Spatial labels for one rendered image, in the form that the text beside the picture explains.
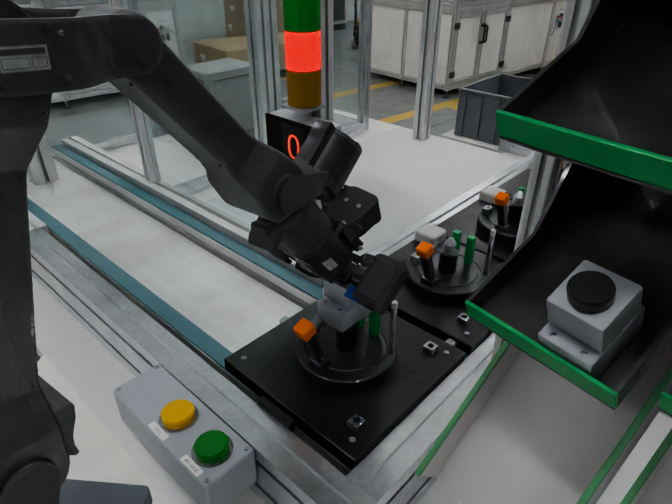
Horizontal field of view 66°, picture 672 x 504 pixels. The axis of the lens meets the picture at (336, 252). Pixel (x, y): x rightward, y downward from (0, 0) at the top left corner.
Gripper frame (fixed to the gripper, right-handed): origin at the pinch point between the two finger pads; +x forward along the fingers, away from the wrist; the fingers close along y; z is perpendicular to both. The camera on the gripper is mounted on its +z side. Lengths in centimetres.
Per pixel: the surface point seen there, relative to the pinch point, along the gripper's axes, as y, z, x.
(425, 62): 62, 84, 63
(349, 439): -10.1, -16.5, 3.3
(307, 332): -1.2, -8.9, -3.0
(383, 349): -4.5, -5.1, 9.9
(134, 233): 63, -11, 15
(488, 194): 10, 38, 44
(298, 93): 17.9, 18.0, -9.0
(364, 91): 82, 72, 69
